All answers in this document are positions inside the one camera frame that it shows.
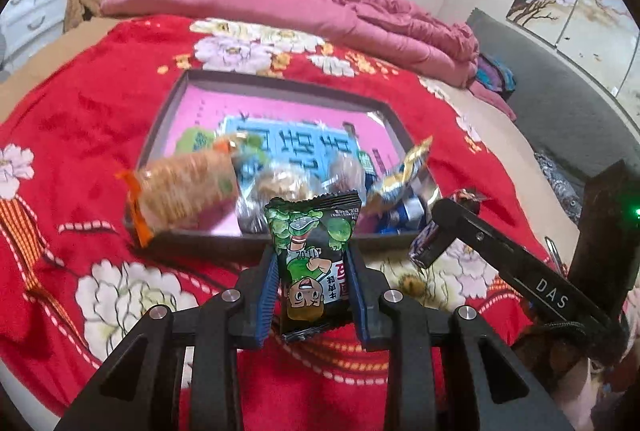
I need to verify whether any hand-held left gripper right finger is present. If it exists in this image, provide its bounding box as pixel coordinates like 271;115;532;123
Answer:
344;243;576;431

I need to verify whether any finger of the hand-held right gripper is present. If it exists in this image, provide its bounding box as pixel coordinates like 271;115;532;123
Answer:
431;199;517;278

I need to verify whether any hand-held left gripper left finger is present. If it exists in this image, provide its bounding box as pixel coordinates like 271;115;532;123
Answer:
52;245;281;431

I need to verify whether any brown chocolate bar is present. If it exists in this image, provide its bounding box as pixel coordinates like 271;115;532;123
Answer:
407;188;488;269

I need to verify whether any dark green pea packet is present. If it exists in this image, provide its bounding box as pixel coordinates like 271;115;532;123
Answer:
263;192;362;343

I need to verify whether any blue snack packet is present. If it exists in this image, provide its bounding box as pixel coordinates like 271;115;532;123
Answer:
372;193;441;234

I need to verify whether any clear crinkled snack packet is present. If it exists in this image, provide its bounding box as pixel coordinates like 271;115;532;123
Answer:
237;196;274;235

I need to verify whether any gold yellow snack packet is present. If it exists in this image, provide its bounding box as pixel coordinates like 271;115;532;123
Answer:
367;136;434;212

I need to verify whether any clear packet beige pastry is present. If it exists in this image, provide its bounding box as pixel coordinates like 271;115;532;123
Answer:
255;161;321;202

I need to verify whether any clear packet brown biscuit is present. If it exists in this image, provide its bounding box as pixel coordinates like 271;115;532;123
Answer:
327;151;369;196

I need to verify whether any orange cracker packet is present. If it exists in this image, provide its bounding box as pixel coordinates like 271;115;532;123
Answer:
116;136;242;248

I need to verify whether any light green snack packet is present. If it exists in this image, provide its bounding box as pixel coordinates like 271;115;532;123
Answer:
177;127;222;159

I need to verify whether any grey cardboard box tray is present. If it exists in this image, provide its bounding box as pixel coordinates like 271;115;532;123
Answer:
124;68;443;262

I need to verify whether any person's right hand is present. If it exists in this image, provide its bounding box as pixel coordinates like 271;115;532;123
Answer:
515;323;621;417

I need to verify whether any black white patterned cloth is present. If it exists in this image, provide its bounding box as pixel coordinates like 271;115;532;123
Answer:
534;151;586;227

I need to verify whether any grey padded headboard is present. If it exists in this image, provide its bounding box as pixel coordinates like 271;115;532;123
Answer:
465;8;640;192

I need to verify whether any purple teal cloth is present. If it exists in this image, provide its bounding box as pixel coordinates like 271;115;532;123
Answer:
472;53;517;102

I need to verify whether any pink picture book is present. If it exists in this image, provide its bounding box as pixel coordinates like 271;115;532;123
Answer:
172;86;401;212

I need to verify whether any crumpled pink blanket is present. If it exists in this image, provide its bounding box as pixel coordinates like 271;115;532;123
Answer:
327;0;481;79

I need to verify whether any brown knitted cloth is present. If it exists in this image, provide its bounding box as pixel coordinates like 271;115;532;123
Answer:
64;0;104;34

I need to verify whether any white drawer chest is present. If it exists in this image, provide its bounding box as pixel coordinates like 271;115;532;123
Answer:
0;0;70;72

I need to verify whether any black braided cord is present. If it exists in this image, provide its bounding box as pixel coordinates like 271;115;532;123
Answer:
537;318;601;337

